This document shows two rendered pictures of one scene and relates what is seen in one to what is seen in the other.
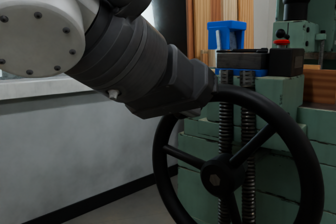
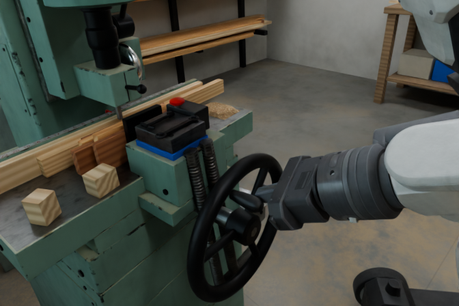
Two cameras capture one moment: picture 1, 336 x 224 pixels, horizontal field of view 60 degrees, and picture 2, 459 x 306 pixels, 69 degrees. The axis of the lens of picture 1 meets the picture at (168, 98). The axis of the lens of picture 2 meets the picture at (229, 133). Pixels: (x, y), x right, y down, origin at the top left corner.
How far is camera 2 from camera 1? 0.65 m
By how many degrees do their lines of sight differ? 85
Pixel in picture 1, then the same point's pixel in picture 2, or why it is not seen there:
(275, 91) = (223, 145)
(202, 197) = (138, 287)
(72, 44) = not seen: hidden behind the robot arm
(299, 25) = (134, 72)
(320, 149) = not seen: hidden behind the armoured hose
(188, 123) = (102, 238)
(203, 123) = (177, 213)
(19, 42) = not seen: outside the picture
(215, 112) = (186, 194)
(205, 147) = (130, 242)
